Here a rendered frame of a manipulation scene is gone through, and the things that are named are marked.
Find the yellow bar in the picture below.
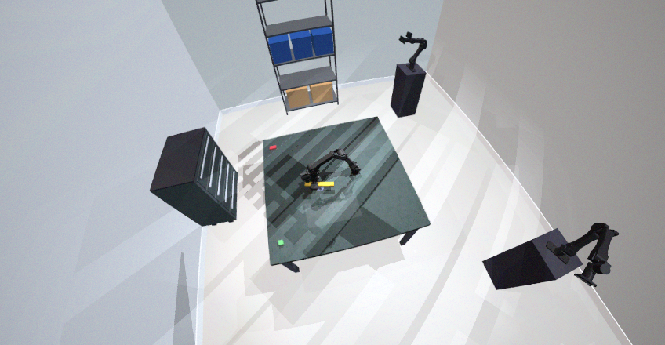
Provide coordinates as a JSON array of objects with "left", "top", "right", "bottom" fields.
[{"left": 304, "top": 182, "right": 334, "bottom": 187}]

